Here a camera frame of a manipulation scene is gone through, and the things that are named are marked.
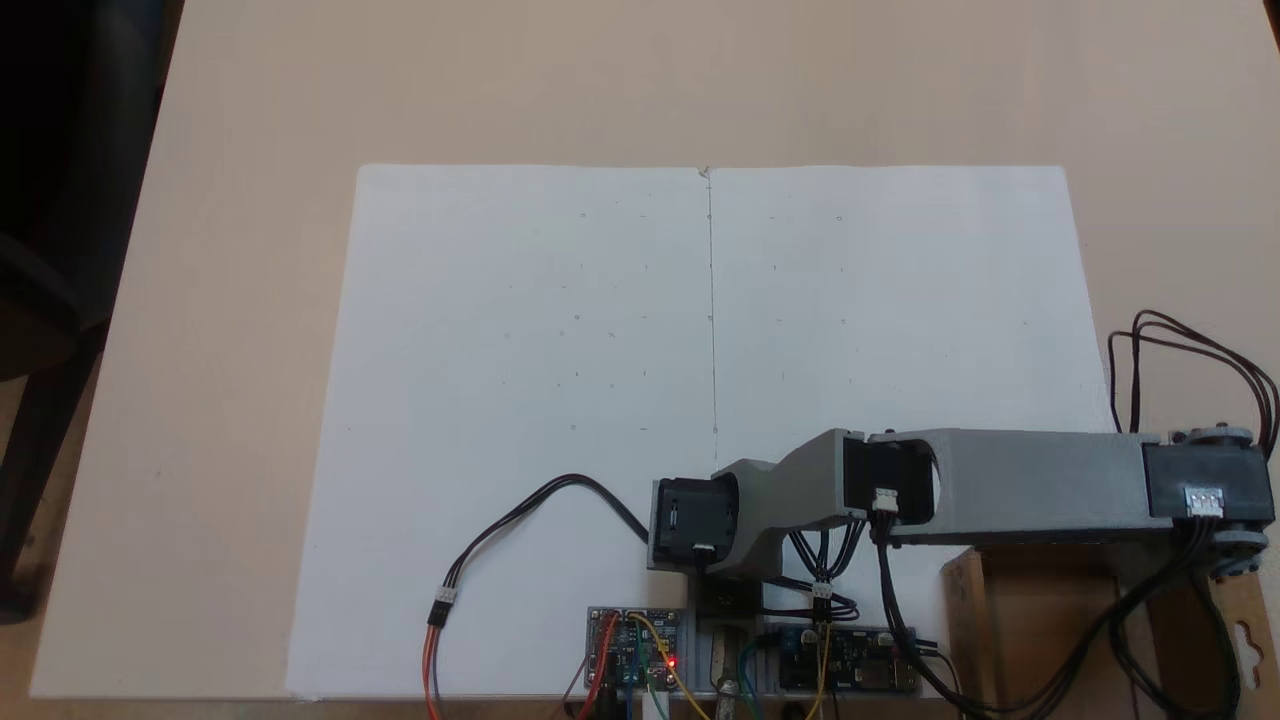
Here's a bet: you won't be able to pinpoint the white paper sheet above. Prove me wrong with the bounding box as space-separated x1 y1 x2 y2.
708 165 1134 701
285 165 717 701

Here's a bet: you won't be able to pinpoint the blue circuit board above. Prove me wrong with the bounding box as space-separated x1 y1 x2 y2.
772 624 921 697

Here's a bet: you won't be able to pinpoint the brown cardboard box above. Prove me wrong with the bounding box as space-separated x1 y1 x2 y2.
940 545 1280 720

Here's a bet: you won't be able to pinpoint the black chair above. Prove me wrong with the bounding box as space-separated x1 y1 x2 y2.
0 0 186 623

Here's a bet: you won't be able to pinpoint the circuit board with coloured wires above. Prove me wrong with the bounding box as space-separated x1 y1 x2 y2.
587 606 693 693

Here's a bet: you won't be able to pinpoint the yellow jumper wire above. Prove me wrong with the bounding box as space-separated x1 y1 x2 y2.
630 613 713 720

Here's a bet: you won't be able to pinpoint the black cable with white connector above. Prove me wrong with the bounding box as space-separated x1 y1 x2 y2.
430 474 653 629

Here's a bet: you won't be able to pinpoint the orange red wire bundle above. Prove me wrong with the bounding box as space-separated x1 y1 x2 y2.
421 622 447 720

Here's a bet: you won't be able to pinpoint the black wrist servo cable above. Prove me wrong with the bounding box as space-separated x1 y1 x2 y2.
1106 309 1280 461

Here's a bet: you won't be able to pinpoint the black servo cable loops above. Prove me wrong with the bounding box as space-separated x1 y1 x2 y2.
872 515 1246 720

